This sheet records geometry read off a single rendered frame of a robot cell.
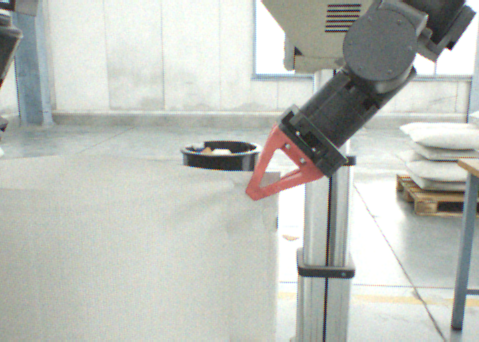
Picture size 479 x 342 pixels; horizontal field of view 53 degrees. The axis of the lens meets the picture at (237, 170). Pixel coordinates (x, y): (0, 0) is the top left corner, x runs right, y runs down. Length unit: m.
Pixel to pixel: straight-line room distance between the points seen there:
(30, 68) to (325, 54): 8.48
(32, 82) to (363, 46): 8.98
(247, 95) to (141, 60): 1.95
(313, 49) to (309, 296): 0.54
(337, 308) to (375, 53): 0.83
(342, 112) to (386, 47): 0.09
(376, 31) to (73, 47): 8.89
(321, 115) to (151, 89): 8.35
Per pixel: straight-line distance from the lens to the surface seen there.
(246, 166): 2.68
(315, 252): 1.11
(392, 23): 0.41
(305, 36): 0.97
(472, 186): 2.18
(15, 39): 0.54
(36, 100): 9.30
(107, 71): 9.02
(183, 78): 8.65
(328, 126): 0.47
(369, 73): 0.40
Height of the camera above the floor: 1.14
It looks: 13 degrees down
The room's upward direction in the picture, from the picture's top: straight up
